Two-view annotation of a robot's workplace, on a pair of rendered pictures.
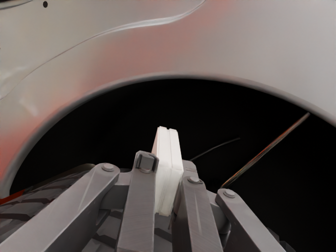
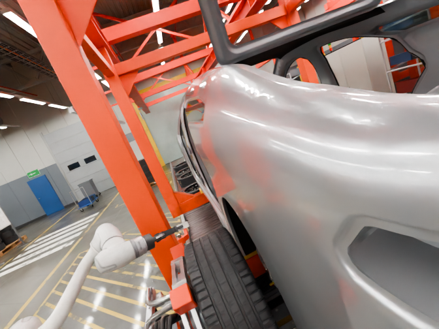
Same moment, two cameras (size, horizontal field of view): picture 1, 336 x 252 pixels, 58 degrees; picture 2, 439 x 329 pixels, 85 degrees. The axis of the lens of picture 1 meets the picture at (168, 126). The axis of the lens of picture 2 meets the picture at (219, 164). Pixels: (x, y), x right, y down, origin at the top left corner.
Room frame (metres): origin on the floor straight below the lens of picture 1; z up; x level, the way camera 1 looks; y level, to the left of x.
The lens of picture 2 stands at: (0.06, -1.21, 1.71)
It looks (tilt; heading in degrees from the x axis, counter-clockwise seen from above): 12 degrees down; 70
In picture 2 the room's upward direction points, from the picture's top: 23 degrees counter-clockwise
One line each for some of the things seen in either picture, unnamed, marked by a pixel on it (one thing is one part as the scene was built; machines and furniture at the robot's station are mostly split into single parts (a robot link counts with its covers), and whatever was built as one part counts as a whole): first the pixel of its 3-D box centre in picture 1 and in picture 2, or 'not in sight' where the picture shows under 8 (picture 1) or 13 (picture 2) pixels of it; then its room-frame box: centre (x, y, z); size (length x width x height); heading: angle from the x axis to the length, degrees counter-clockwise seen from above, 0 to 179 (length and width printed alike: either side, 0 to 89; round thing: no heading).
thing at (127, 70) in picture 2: not in sight; (209, 49); (1.77, 2.01, 2.54); 2.58 x 0.12 x 0.42; 169
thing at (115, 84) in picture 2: not in sight; (140, 139); (0.41, 2.28, 1.75); 0.19 x 0.19 x 2.45; 79
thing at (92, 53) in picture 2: not in sight; (87, 48); (0.24, 1.33, 2.68); 1.77 x 0.10 x 0.12; 79
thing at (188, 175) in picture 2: not in sight; (190, 177); (1.37, 4.75, 0.39); 0.66 x 0.66 x 0.24
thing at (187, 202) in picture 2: not in sight; (194, 194); (0.76, 2.21, 0.69); 0.52 x 0.17 x 0.35; 169
